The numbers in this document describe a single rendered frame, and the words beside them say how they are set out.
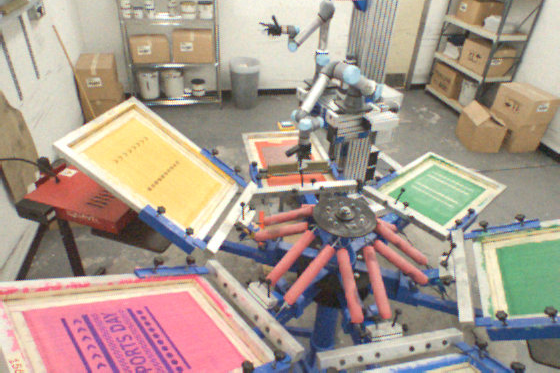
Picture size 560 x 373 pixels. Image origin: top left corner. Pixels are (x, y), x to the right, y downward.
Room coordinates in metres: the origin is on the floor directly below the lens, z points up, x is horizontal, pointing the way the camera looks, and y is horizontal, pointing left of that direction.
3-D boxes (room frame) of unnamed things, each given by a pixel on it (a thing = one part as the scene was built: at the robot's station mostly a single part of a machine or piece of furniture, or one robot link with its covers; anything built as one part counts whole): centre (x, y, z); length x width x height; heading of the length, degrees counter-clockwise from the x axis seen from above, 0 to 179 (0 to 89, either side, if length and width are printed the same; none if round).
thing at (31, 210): (1.63, 1.32, 1.06); 0.24 x 0.12 x 0.09; 75
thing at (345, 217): (1.43, -0.30, 0.67); 0.39 x 0.39 x 1.35
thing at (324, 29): (3.42, -0.26, 1.63); 0.15 x 0.12 x 0.55; 3
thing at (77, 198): (1.80, 1.07, 1.06); 0.61 x 0.46 x 0.12; 75
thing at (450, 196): (2.07, -0.94, 1.05); 1.08 x 0.61 x 0.23; 135
